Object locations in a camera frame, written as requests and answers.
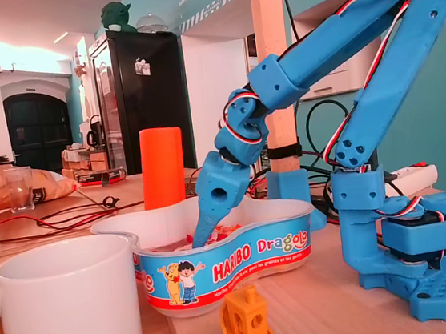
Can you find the red white wrapped candies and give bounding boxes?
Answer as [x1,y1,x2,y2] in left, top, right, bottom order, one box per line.
[181,220,244,249]

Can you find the metal power supply box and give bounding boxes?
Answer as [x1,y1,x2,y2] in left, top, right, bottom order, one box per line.
[183,172,199,196]

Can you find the Haribo Dragolo candy tub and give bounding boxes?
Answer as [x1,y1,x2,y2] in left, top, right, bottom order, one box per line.
[87,182,327,328]

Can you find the orange cylinder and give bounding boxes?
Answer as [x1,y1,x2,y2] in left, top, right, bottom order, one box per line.
[135,125,191,211]

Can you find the orange printed toy boat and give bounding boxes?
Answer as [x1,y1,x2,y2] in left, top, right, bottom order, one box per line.
[215,281,291,334]

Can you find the black fridge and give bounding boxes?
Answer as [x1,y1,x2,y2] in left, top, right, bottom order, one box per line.
[86,21,198,179]

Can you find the black red flat box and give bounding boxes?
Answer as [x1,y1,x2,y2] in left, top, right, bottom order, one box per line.
[73,165,128,189]

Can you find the wooden storage boxes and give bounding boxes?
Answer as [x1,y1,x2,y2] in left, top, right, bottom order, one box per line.
[60,142,110,180]

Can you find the black kettle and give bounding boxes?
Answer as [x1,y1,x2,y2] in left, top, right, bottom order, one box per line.
[82,114,107,150]

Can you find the fridge magnet photo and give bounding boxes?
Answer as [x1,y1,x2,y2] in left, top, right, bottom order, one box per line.
[132,56,152,77]

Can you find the white printer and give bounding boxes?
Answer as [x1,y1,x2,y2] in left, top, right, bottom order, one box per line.
[290,14,364,101]

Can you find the white ceramic mug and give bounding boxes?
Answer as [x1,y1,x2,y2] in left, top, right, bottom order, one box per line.
[0,230,144,334]

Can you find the crumpled chips bag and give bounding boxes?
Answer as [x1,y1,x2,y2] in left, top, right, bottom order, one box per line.
[0,151,82,210]

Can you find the clear glass dome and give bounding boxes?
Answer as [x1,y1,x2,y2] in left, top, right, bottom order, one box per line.
[135,11,171,35]

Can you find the clear drinking glass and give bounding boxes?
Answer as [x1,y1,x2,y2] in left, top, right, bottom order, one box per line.
[3,165,37,215]

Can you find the dark arched door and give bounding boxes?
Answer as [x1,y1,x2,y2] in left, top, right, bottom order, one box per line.
[2,87,76,178]

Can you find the green figurine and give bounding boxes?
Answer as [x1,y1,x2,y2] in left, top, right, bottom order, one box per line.
[98,0,135,37]

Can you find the blue post foot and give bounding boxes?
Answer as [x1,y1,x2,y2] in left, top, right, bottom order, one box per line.
[265,164,330,238]

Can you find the black strap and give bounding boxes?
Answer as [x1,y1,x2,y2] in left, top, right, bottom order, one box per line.
[266,143,303,161]

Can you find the red black cable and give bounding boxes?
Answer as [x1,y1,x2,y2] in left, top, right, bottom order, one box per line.
[0,191,150,245]

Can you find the black cable tangle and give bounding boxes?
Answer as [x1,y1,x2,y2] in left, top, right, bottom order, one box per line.
[232,97,363,236]

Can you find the wooden post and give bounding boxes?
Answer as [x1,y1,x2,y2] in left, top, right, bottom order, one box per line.
[250,0,304,175]

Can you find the red white wall ornament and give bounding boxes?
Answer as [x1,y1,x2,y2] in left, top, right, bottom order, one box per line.
[71,49,89,78]

